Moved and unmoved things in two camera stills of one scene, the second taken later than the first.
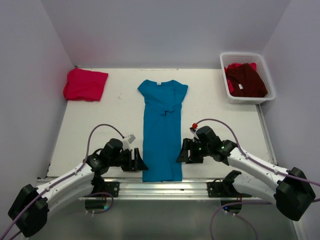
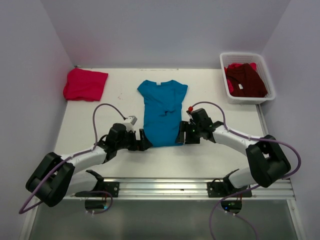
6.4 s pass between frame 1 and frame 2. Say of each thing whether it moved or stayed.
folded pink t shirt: stayed
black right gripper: moved
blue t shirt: moved
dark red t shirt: stayed
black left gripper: moved
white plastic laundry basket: stayed
